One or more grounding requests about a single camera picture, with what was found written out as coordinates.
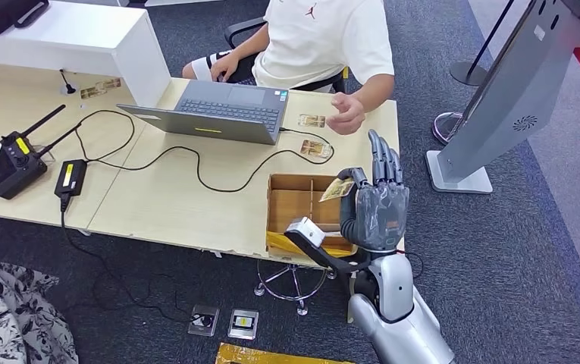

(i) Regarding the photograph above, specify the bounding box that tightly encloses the yellow floor tape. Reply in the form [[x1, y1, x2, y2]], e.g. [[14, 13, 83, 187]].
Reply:
[[215, 343, 353, 364]]

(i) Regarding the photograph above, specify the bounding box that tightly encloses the black laptop power cable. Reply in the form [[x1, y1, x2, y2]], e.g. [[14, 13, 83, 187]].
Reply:
[[74, 109, 336, 194]]

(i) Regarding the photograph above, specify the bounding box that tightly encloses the grey laptop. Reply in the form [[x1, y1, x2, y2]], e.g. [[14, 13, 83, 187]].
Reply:
[[116, 79, 290, 146]]

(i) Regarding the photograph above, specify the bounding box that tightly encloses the grey kiosk stand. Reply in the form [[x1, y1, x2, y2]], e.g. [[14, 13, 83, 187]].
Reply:
[[426, 0, 580, 195]]

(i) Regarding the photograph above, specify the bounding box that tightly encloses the person's right hand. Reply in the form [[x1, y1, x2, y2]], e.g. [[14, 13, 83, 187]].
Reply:
[[208, 52, 240, 83]]

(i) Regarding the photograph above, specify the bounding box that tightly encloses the silver floor socket with plug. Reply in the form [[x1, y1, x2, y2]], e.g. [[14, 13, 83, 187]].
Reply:
[[187, 304, 221, 337]]

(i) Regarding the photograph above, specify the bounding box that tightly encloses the person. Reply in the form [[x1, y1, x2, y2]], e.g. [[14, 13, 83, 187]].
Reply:
[[181, 0, 396, 137]]

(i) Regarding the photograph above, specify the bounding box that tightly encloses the black power adapter brick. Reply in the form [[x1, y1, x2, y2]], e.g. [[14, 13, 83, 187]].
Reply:
[[54, 158, 89, 199]]

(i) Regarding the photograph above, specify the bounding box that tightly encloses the black and white floral cloth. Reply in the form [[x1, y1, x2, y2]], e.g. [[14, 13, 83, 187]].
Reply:
[[0, 259, 80, 364]]

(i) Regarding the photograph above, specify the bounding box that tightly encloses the person's left hand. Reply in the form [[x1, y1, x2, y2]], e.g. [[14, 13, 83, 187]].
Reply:
[[326, 92, 366, 136]]

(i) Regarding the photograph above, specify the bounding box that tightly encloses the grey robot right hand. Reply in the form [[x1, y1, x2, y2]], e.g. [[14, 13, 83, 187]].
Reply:
[[338, 129, 411, 253]]

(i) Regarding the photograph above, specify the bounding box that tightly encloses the black stanchion pole with base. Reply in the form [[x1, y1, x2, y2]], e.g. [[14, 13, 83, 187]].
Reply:
[[449, 0, 516, 87]]

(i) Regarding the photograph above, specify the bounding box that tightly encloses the black office chair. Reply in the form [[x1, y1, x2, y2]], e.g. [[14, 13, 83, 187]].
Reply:
[[224, 16, 348, 96]]

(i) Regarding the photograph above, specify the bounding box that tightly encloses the chrome stanchion base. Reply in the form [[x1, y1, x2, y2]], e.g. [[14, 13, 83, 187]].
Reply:
[[432, 111, 466, 146]]

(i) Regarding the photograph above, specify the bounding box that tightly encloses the room key card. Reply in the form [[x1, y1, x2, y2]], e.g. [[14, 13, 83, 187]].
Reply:
[[318, 177, 356, 203]]

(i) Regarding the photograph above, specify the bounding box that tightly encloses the white counter riser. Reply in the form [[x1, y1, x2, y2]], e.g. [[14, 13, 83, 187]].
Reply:
[[0, 0, 172, 109]]

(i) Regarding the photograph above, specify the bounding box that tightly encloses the patterned ID card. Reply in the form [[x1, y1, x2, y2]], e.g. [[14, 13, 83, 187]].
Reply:
[[299, 140, 333, 160]]

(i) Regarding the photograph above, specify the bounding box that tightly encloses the wooden divided box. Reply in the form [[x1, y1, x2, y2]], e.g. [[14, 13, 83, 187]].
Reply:
[[266, 173, 359, 258]]

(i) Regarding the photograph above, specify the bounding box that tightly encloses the small black antenna on base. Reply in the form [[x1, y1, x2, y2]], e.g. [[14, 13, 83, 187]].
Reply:
[[58, 69, 79, 96]]

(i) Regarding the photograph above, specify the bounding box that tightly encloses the chrome stool base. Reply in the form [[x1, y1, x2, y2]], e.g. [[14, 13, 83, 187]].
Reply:
[[253, 260, 338, 318]]

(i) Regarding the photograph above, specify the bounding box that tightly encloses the black mains cable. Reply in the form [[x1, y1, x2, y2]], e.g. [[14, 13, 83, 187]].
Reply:
[[60, 194, 208, 325]]

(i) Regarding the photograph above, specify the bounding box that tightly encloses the black remote controller with antennas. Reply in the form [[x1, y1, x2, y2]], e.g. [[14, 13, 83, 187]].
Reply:
[[0, 104, 82, 200]]

